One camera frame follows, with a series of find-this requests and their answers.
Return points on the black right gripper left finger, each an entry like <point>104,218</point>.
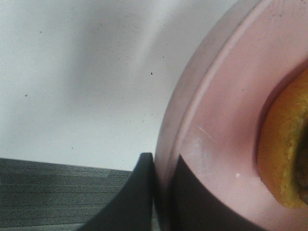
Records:
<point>131,208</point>

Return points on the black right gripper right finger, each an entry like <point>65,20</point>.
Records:
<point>194,208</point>

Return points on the pink round plate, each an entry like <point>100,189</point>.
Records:
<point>217,109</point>

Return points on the burger with lettuce and tomato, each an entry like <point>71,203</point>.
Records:
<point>282,153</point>

